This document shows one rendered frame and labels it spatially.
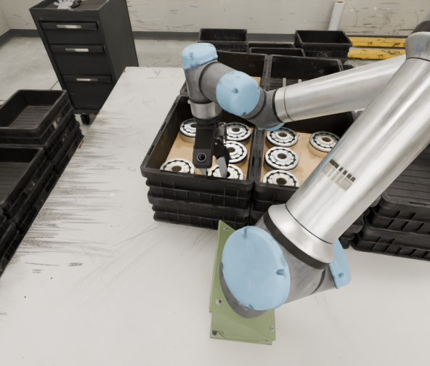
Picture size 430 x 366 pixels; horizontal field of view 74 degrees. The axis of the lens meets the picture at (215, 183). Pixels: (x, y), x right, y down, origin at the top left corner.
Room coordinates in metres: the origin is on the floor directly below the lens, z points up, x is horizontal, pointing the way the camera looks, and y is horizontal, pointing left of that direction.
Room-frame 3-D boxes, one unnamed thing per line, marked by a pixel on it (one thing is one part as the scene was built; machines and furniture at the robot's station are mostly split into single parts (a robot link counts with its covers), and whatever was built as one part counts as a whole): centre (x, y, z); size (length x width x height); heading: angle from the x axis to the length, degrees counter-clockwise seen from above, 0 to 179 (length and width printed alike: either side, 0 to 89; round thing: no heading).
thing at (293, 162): (0.67, -0.20, 0.86); 0.10 x 0.10 x 0.01
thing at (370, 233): (0.60, -0.57, 0.76); 0.40 x 0.30 x 0.12; 170
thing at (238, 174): (0.59, -0.03, 0.86); 0.10 x 0.10 x 0.01
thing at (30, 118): (1.39, 1.04, 0.37); 0.40 x 0.30 x 0.45; 177
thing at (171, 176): (0.71, 0.02, 0.92); 0.40 x 0.30 x 0.02; 170
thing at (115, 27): (2.34, 0.94, 0.45); 0.60 x 0.45 x 0.90; 177
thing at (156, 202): (0.71, 0.02, 0.76); 0.40 x 0.30 x 0.12; 170
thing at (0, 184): (0.99, 1.06, 0.31); 0.40 x 0.30 x 0.34; 177
